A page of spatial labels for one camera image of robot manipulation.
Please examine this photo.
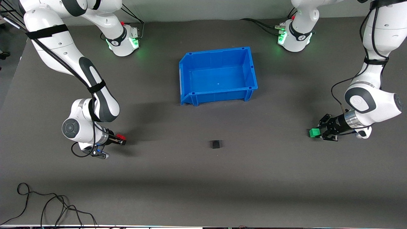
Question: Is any dark grey table mat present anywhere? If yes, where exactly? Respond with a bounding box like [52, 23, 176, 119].
[0, 13, 407, 227]

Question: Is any blue plastic bin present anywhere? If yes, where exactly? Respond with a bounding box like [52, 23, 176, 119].
[179, 47, 258, 106]

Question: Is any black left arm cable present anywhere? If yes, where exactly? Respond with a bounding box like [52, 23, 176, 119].
[331, 0, 390, 136]

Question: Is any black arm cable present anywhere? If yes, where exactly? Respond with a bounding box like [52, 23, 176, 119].
[0, 0, 110, 158]
[331, 0, 390, 136]

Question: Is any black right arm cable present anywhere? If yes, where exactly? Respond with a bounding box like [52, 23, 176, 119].
[0, 0, 110, 158]

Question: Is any loose black floor cable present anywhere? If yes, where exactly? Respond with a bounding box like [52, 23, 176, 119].
[0, 183, 98, 228]

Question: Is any black right base cable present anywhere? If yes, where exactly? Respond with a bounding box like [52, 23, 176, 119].
[100, 5, 145, 41]

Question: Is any black base cable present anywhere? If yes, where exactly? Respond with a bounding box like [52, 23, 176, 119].
[100, 5, 145, 41]
[240, 6, 298, 36]

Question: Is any black left base cable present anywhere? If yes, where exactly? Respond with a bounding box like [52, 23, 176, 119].
[240, 6, 298, 36]

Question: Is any aluminium frame profile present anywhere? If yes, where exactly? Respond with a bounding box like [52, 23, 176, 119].
[0, 8, 27, 31]

